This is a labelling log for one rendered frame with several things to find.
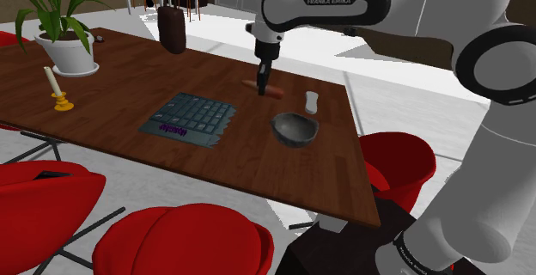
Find orange-brown sausage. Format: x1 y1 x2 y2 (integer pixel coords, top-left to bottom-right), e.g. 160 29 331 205
241 79 285 101

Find small white bottle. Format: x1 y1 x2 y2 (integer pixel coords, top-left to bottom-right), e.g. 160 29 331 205
304 90 320 115

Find dark grey bowl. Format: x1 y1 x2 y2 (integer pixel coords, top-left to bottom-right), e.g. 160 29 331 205
270 112 320 149

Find dark brown vase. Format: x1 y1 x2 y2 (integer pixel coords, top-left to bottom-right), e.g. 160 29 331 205
157 0 187 56

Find brown wooden table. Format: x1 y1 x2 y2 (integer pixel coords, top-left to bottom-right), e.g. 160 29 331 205
0 27 381 234

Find red chair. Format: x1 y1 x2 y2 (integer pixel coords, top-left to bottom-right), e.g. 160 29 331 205
358 131 438 215
0 160 126 275
91 203 276 275

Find green plant in white pot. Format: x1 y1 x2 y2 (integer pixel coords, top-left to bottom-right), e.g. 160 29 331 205
1 0 131 78

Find white candle in yellow holder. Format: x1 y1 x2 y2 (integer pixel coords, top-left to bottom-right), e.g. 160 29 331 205
43 65 75 113

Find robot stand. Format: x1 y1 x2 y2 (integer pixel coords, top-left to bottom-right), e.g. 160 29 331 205
274 198 488 275

